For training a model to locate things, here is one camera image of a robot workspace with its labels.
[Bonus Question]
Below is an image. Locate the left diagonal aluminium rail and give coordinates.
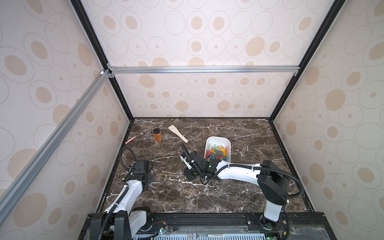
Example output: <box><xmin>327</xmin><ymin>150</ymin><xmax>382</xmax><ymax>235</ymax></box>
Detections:
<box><xmin>1</xmin><ymin>69</ymin><xmax>111</xmax><ymax>225</ymax></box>

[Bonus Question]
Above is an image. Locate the wooden spatula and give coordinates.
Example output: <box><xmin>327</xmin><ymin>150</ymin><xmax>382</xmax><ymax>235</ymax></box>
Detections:
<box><xmin>168</xmin><ymin>125</ymin><xmax>188</xmax><ymax>143</ymax></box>

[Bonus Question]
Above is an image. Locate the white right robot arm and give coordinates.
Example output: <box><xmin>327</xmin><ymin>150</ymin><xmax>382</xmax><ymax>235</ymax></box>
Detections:
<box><xmin>180</xmin><ymin>151</ymin><xmax>304</xmax><ymax>223</ymax></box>

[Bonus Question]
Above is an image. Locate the pink pen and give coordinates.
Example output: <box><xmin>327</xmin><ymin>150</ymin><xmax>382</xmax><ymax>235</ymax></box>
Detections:
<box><xmin>125</xmin><ymin>136</ymin><xmax>136</xmax><ymax>144</ymax></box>

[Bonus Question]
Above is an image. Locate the white plastic storage box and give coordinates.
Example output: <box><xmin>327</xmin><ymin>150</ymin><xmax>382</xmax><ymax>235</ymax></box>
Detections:
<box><xmin>204</xmin><ymin>136</ymin><xmax>231</xmax><ymax>163</ymax></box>

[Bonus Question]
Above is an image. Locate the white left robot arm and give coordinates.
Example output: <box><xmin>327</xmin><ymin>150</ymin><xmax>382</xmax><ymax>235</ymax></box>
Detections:
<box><xmin>90</xmin><ymin>161</ymin><xmax>154</xmax><ymax>240</ymax></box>

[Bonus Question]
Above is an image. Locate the amber jar black lid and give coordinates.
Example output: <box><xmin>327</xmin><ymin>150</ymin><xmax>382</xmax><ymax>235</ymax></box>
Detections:
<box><xmin>153</xmin><ymin>128</ymin><xmax>162</xmax><ymax>143</ymax></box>

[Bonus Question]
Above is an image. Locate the horizontal aluminium rail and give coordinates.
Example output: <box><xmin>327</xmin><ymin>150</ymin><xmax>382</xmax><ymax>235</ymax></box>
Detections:
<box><xmin>110</xmin><ymin>66</ymin><xmax>300</xmax><ymax>74</ymax></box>

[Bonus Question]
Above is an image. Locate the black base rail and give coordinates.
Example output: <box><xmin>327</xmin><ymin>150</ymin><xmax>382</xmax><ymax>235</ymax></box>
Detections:
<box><xmin>78</xmin><ymin>211</ymin><xmax>337</xmax><ymax>240</ymax></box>

